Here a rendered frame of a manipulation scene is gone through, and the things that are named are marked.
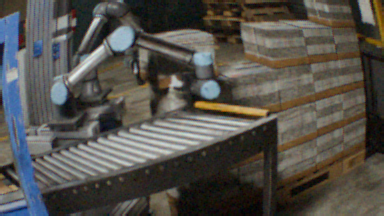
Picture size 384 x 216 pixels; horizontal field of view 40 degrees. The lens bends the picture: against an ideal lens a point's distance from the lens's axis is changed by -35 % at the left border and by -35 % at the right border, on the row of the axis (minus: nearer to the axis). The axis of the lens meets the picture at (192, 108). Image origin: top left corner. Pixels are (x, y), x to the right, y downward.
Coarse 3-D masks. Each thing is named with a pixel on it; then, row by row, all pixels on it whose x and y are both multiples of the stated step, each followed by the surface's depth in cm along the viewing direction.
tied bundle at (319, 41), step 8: (288, 24) 414; (304, 32) 394; (312, 32) 396; (320, 32) 398; (328, 32) 401; (304, 40) 396; (312, 40) 397; (320, 40) 399; (328, 40) 402; (312, 48) 397; (320, 48) 400; (328, 48) 402
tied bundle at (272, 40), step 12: (240, 24) 417; (252, 24) 409; (264, 24) 409; (276, 24) 410; (252, 36) 405; (264, 36) 388; (276, 36) 386; (288, 36) 389; (300, 36) 392; (252, 48) 410; (264, 48) 394; (276, 48) 387; (288, 48) 390; (300, 48) 393
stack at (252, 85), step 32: (224, 64) 414; (256, 64) 407; (320, 64) 402; (160, 96) 388; (224, 96) 379; (256, 96) 386; (288, 96) 394; (288, 128) 397; (320, 128) 408; (288, 160) 401; (320, 160) 413; (224, 192) 389; (288, 192) 407
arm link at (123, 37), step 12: (108, 36) 323; (120, 36) 319; (132, 36) 320; (108, 48) 320; (120, 48) 320; (84, 60) 325; (96, 60) 323; (72, 72) 324; (84, 72) 323; (60, 84) 321; (72, 84) 324; (60, 96) 322
